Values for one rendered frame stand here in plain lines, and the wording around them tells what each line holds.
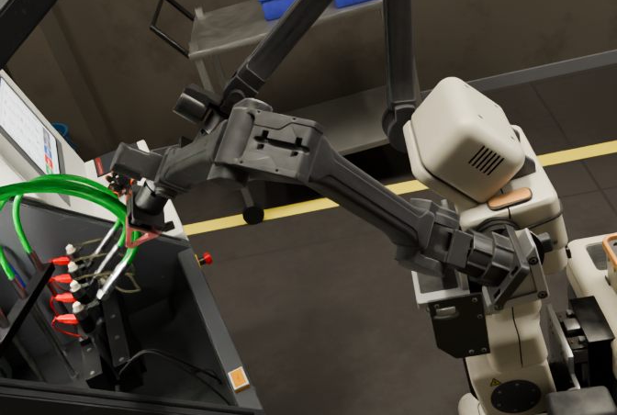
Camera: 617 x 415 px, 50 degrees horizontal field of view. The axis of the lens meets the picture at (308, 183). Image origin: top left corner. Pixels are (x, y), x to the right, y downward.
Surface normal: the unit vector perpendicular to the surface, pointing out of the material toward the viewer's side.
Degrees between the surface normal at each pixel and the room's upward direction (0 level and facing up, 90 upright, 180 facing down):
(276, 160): 39
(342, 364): 0
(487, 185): 90
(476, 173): 90
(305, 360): 0
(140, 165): 62
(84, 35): 90
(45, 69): 90
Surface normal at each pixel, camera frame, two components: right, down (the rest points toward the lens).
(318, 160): 0.74, 0.08
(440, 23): -0.02, 0.53
